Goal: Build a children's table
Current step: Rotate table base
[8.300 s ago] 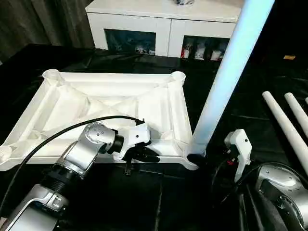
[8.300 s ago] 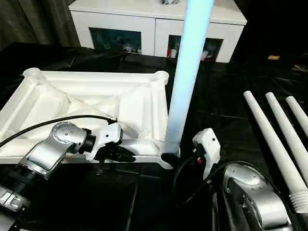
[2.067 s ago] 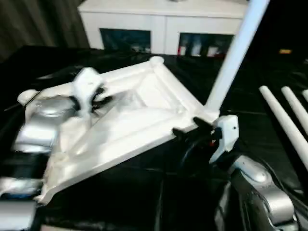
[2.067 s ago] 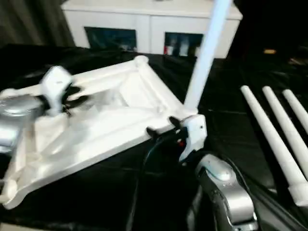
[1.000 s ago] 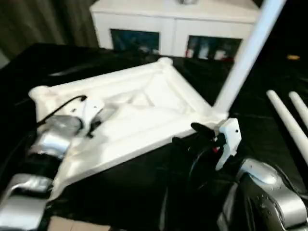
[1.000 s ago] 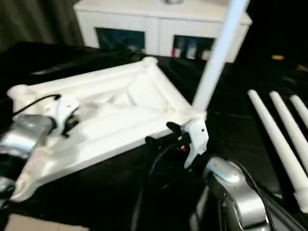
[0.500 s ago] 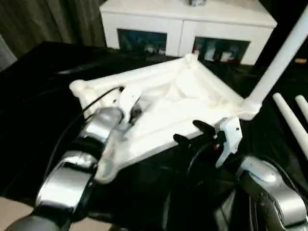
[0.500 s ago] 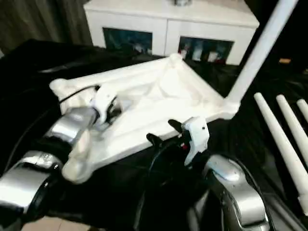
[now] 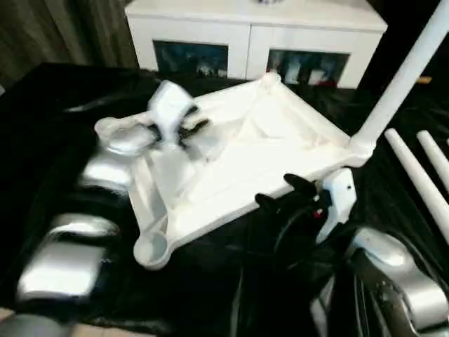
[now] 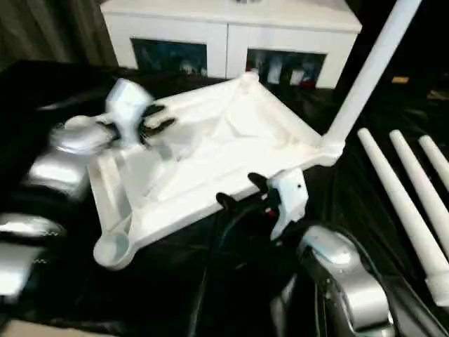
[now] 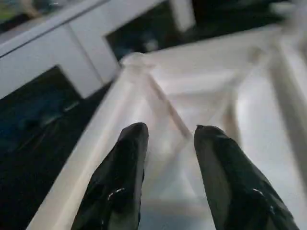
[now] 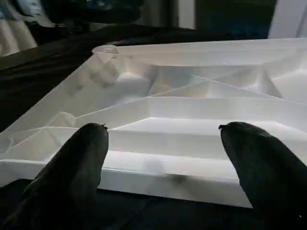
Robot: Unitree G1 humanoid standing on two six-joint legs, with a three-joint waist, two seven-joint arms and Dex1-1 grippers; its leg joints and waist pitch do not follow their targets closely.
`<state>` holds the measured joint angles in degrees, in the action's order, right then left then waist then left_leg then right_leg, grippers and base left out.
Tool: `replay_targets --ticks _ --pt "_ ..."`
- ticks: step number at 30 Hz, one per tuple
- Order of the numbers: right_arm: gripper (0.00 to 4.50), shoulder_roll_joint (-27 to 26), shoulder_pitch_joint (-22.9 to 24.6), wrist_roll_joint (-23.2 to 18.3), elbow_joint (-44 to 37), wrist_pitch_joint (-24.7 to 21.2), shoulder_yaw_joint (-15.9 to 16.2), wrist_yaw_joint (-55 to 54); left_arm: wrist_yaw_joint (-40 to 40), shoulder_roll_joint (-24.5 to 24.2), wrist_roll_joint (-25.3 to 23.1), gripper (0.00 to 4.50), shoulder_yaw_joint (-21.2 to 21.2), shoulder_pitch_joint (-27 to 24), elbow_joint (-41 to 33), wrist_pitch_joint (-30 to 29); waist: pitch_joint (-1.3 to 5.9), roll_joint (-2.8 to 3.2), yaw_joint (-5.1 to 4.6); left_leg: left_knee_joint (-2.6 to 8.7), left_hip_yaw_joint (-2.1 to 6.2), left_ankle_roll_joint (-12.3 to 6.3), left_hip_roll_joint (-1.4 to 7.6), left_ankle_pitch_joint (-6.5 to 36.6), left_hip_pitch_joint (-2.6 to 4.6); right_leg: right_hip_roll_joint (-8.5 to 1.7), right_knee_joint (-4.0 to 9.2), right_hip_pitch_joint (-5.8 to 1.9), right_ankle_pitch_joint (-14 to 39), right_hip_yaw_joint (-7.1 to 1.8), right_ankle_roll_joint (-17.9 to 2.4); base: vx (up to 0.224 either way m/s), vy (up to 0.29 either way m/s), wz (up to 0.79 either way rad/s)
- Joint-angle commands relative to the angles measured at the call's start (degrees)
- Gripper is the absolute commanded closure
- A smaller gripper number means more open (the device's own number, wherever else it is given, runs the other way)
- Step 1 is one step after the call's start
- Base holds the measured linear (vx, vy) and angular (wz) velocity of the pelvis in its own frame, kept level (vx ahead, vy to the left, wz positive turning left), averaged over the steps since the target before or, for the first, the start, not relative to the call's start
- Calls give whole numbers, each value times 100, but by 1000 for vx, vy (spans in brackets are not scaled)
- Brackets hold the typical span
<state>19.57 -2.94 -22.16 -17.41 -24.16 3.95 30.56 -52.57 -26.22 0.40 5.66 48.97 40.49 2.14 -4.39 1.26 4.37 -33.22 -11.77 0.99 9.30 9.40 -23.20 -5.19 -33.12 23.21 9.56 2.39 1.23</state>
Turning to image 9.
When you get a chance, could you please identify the white plastic table top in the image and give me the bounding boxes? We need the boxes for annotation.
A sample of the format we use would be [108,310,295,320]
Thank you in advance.
[94,72,378,272]

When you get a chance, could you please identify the white plastic table leg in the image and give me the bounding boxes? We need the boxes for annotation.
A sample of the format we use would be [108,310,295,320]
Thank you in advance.
[416,130,449,196]
[384,128,449,243]
[349,0,449,166]

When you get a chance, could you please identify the white cabinet with openings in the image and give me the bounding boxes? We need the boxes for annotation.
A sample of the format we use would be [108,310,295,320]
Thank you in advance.
[124,0,389,88]

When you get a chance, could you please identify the black work mat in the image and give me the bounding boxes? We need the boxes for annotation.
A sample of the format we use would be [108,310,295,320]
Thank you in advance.
[0,62,449,334]

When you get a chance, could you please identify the grey curtain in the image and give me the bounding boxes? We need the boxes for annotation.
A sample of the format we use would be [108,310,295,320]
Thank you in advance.
[0,0,141,88]

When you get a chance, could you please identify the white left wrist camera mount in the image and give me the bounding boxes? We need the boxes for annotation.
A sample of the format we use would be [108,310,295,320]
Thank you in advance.
[147,79,197,148]

